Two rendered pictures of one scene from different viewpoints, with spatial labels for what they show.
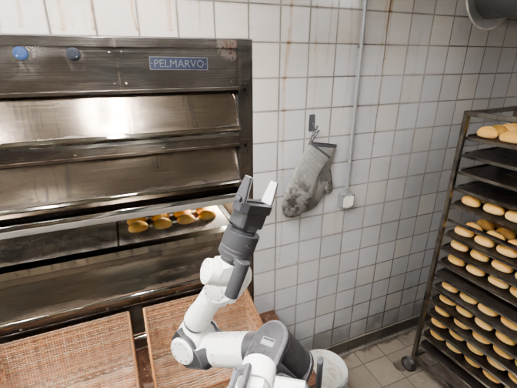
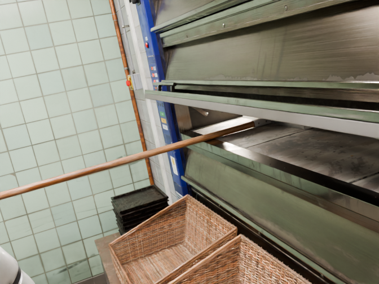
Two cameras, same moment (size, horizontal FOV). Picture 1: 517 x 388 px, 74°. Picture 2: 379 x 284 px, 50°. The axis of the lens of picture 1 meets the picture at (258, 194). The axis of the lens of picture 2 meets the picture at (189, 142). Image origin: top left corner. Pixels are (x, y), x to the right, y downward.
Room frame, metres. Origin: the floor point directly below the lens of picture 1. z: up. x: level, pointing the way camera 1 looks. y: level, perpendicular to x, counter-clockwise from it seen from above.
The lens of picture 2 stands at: (1.12, -0.35, 1.60)
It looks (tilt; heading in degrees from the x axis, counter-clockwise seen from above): 13 degrees down; 94
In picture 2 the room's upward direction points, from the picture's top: 11 degrees counter-clockwise
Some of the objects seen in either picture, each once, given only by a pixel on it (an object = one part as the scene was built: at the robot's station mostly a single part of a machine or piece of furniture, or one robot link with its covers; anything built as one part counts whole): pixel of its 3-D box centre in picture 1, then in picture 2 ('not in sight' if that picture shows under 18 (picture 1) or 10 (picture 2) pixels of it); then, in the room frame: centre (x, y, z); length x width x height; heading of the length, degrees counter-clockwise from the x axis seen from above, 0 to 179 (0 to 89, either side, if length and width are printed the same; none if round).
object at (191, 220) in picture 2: not in sight; (169, 251); (0.81, 1.36, 0.72); 0.56 x 0.49 x 0.28; 114
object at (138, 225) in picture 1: (166, 202); not in sight; (1.92, 0.56, 1.21); 0.61 x 0.48 x 0.06; 23
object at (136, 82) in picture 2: not in sight; (135, 81); (0.67, 2.29, 1.46); 0.10 x 0.07 x 0.10; 113
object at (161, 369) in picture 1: (208, 345); not in sight; (1.28, 0.24, 0.72); 0.56 x 0.49 x 0.28; 113
